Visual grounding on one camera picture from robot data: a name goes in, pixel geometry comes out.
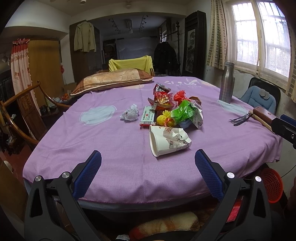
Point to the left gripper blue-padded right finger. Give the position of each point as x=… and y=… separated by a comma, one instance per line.
x=212, y=173

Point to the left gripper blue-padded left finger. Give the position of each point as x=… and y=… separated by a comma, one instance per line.
x=84, y=173

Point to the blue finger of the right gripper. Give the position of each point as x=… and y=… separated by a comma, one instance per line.
x=288, y=119

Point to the white carton box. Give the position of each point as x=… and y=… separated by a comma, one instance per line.
x=197, y=118

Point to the crushed white paper cup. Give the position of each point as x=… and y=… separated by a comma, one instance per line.
x=165, y=140

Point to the green plastic bag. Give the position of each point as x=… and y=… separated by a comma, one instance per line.
x=183, y=112

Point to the yellow foam fruit net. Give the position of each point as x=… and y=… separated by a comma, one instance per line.
x=165, y=119

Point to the white plastic bag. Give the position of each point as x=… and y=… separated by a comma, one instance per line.
x=130, y=114

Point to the white medicine box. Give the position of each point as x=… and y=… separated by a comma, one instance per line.
x=148, y=117

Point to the red snack wrapper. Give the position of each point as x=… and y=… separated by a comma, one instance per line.
x=162, y=98

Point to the red plastic trash basket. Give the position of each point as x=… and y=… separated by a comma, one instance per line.
x=273, y=184

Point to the brown leather notebook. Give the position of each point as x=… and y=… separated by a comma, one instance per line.
x=263, y=116

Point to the beige checked right curtain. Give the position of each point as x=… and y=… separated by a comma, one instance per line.
x=290, y=90

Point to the beige checked curtain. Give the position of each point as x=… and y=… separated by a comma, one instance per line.
x=217, y=48
x=290, y=90

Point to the blue cushioned chair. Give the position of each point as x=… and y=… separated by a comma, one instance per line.
x=262, y=93

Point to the striped plush slipper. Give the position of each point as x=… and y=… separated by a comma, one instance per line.
x=187, y=221

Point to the blue face mask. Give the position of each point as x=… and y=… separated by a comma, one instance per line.
x=185, y=124

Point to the purple bed sheet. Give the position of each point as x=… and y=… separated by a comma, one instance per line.
x=130, y=173

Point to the steel water bottle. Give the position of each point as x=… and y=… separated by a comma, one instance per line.
x=227, y=83

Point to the window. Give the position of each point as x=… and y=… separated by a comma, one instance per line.
x=258, y=40

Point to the wooden armchair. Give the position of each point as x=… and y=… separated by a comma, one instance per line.
x=30, y=114

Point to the beige checked left curtain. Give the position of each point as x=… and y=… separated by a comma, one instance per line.
x=217, y=48

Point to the brown floral pillow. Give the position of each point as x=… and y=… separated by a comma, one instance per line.
x=108, y=80

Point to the red patterned curtain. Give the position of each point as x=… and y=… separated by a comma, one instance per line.
x=20, y=68

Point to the hanging black coat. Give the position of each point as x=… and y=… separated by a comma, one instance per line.
x=165, y=59

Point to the yellow cloth covered chair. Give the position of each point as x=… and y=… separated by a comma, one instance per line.
x=143, y=63

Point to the dark framed picture cabinet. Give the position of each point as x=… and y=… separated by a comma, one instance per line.
x=195, y=45

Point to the hanging beige jacket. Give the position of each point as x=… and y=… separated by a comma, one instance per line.
x=84, y=38

